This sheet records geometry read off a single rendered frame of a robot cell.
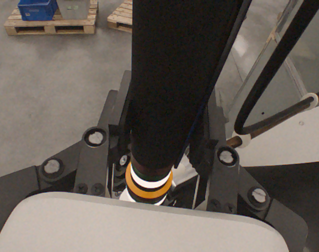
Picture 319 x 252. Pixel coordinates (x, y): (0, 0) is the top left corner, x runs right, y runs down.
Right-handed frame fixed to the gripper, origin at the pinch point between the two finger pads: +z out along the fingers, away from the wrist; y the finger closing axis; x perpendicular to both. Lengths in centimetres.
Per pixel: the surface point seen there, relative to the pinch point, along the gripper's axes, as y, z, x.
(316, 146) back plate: 34.9, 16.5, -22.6
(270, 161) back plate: 28.3, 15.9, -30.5
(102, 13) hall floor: -108, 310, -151
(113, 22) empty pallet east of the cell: -78, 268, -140
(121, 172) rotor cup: -4.9, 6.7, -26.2
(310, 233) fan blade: 15.4, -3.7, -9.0
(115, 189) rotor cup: -5.4, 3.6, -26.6
